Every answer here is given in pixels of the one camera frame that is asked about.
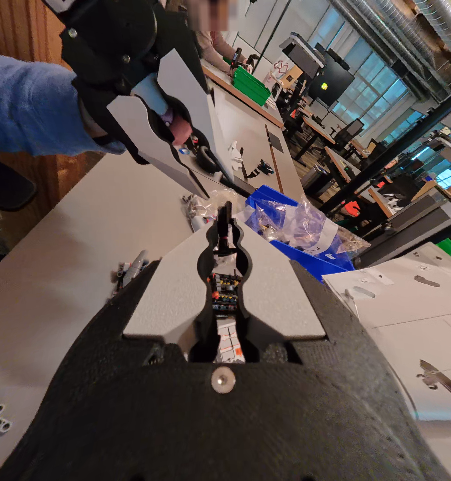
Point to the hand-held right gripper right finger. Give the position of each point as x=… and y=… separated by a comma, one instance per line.
x=281, y=297

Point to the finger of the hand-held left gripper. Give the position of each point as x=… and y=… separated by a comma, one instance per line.
x=191, y=94
x=150, y=142

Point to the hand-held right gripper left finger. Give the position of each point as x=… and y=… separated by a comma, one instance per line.
x=169, y=297

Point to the black lego axle piece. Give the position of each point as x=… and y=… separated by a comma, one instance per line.
x=225, y=225

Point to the person's left forearm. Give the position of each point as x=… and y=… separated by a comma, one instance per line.
x=33, y=109

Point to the black orange lego chassis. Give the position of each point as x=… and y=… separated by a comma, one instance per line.
x=225, y=291

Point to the clear bag of lego parts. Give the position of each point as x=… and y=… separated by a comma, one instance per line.
x=214, y=199

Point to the lego instruction booklet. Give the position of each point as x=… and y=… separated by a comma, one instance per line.
x=409, y=300

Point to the person's left hand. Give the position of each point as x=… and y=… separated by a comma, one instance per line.
x=181, y=131

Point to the blue plastic bin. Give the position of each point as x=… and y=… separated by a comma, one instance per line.
x=304, y=259

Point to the black hand-held device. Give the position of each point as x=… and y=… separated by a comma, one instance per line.
x=236, y=56

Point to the green plastic bin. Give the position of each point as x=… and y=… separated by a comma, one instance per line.
x=251, y=86

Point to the white plastic object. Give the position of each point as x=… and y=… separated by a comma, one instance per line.
x=236, y=154

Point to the clear bag with white label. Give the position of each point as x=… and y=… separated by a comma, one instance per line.
x=323, y=229

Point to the clear plastic bag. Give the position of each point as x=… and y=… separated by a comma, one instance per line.
x=270, y=214

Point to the wooden cabinet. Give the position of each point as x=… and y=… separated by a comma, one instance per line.
x=22, y=26

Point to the white sign with red drawing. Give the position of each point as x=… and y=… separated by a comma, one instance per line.
x=281, y=67

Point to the dark square mat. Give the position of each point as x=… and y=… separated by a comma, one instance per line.
x=275, y=141

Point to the grey black boxy device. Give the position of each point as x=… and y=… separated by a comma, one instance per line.
x=304, y=56

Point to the grey trash can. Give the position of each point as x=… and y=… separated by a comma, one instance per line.
x=315, y=180

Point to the wooden top desk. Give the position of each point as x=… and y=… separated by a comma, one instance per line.
x=319, y=129

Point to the large black screen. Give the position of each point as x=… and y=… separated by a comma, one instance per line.
x=330, y=80

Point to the black office chair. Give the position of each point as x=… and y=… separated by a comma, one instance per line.
x=7, y=188

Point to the black grey equipment case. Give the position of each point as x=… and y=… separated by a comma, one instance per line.
x=417, y=221

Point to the black desk monitor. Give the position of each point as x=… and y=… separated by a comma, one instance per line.
x=352, y=129

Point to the black metal pole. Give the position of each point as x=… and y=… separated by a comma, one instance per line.
x=398, y=139

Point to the silver spiral duct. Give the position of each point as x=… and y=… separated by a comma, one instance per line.
x=391, y=33

